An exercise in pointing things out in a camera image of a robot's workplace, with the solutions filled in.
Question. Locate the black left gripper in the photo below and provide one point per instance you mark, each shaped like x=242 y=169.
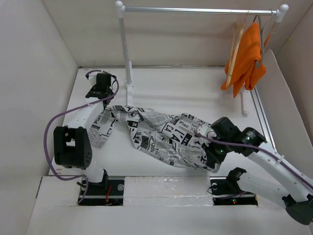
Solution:
x=92 y=89

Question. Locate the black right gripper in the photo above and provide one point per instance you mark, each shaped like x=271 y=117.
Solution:
x=212 y=156

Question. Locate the newspaper print trousers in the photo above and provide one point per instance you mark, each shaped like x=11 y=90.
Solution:
x=168 y=138

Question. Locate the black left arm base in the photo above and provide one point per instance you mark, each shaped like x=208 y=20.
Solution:
x=110 y=194

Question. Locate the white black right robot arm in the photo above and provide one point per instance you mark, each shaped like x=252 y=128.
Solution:
x=293 y=190

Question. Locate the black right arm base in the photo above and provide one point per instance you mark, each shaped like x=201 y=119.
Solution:
x=224 y=195

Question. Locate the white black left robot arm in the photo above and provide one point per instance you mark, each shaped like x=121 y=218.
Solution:
x=72 y=142

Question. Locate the orange cloth on hanger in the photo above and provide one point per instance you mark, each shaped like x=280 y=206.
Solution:
x=245 y=73

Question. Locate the wooden clothes hanger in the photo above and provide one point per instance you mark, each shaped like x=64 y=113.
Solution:
x=238 y=32

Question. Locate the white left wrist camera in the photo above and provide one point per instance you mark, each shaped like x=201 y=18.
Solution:
x=91 y=77

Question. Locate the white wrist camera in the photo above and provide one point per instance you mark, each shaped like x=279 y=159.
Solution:
x=206 y=131
x=91 y=77

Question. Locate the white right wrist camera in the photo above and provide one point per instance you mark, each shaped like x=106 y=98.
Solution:
x=206 y=131

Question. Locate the aluminium side rail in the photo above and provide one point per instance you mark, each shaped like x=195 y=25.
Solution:
x=262 y=118

